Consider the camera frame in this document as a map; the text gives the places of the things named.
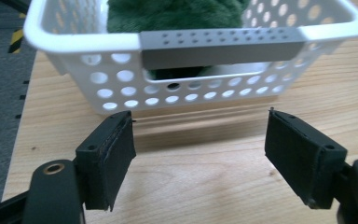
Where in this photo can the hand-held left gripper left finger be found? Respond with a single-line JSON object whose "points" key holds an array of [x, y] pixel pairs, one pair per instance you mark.
{"points": [[105, 161]]}

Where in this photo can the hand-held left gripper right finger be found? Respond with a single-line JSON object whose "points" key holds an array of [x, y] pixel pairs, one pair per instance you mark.
{"points": [[301, 158]]}

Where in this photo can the white perforated plastic basket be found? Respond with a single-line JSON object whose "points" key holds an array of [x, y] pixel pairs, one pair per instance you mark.
{"points": [[195, 56]]}

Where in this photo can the green plush cloth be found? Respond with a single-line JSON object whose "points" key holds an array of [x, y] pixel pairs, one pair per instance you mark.
{"points": [[174, 15]]}

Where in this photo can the yellow black hazard tape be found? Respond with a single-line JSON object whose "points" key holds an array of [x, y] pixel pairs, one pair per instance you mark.
{"points": [[15, 40]]}

